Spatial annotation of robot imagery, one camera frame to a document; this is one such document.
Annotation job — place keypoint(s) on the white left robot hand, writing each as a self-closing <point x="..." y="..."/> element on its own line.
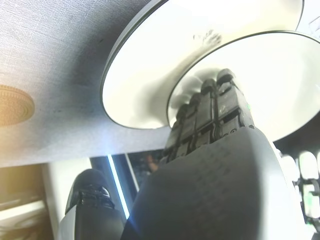
<point x="200" y="187"/>

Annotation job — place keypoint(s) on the white column with light strip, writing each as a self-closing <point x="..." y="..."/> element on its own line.
<point x="112" y="172"/>

